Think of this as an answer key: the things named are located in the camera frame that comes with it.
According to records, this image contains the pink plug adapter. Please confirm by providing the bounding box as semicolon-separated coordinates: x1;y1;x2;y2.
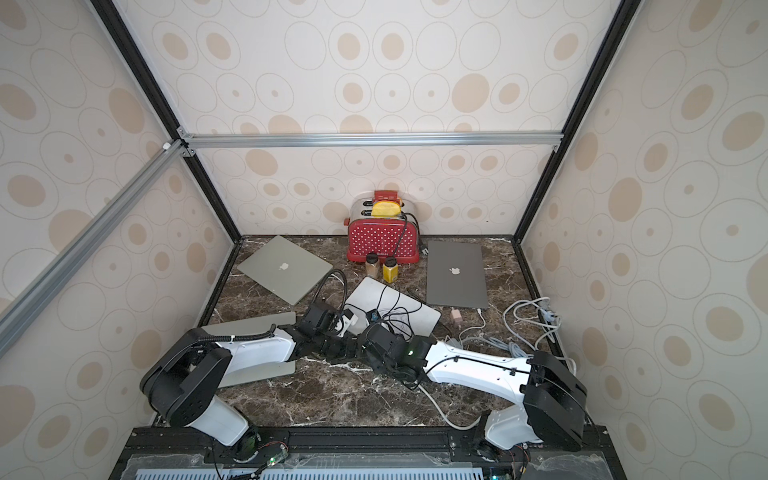
450;309;463;326

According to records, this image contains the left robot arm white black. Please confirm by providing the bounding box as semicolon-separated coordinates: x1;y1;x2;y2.
139;301;357;457

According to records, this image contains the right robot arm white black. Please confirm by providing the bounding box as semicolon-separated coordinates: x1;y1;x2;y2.
357;324;587;452

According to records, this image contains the white laptop centre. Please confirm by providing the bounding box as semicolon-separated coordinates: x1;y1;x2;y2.
345;277;440;338

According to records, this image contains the silver laptop front left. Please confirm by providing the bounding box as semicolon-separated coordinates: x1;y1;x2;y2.
204;311;296;388

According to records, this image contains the silver laptop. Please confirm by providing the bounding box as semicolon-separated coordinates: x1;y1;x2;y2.
237;236;332;305
204;311;296;388

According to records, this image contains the silver laptop back left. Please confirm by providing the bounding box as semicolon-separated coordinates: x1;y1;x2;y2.
237;236;332;305

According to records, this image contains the dark grey laptop back right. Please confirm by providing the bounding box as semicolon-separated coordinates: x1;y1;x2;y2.
426;240;489;309

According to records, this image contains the yellow spice jar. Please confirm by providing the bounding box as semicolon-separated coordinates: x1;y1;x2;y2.
382;256;399;284

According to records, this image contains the brown spice jar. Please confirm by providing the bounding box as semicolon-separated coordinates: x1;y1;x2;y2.
365;252;380;279

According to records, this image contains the red polka dot toaster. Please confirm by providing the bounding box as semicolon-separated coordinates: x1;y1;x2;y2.
344;190;423;264

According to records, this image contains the yellow toy bread slice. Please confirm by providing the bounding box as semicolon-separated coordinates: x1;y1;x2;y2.
371;200;401;218

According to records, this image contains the horizontal aluminium bar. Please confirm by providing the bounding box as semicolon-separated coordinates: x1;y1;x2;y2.
182;131;563;149

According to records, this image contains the left aluminium bar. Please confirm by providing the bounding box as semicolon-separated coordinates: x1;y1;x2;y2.
1;139;185;354

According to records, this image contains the black charger cable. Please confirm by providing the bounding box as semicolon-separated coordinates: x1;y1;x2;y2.
344;284;430;337

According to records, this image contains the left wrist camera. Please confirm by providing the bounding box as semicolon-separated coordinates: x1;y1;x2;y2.
335;309;358;337

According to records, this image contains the white power strip cable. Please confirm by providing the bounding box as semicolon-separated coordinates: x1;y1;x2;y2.
416;383;484;432

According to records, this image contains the grey cable bundle right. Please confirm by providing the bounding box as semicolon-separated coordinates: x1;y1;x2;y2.
443;296;577;376

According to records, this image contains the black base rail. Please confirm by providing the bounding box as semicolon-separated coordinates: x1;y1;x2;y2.
110;427;626;479

